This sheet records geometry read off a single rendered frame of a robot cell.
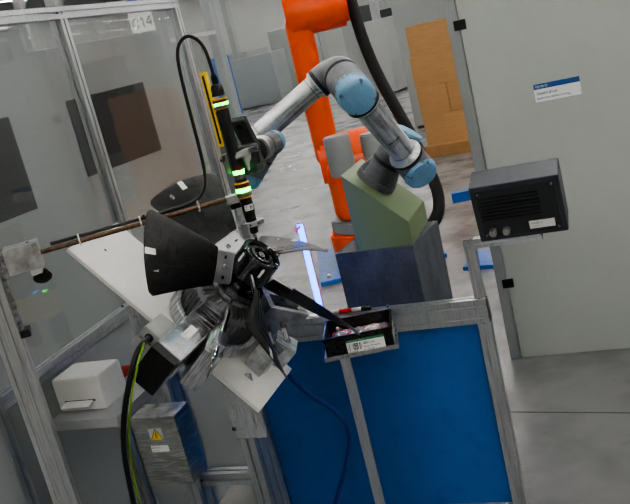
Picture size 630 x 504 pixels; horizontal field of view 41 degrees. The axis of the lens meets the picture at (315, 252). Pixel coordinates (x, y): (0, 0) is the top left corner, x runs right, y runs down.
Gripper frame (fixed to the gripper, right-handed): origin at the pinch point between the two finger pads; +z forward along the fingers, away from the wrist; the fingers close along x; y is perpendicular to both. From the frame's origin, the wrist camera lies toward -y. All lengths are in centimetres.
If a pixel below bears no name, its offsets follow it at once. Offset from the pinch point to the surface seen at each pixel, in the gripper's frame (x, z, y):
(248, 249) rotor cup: -3.3, 9.7, 24.7
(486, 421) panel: -48, -39, 106
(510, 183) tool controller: -70, -32, 27
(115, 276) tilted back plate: 33.9, 19.1, 24.6
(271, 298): 0.3, -4.4, 43.9
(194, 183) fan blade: 16.4, -6.6, 6.7
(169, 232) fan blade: 9.2, 26.1, 13.2
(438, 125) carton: 105, -807, 108
